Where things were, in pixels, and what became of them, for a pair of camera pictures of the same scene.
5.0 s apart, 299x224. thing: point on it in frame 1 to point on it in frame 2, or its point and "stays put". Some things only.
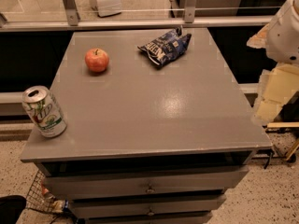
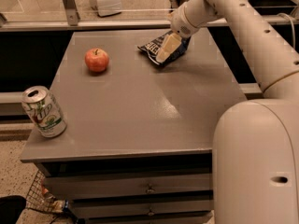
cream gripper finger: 275,86 to 181,26
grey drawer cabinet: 158,129 stays put
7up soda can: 43,111 stays put
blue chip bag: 166,48 stays put
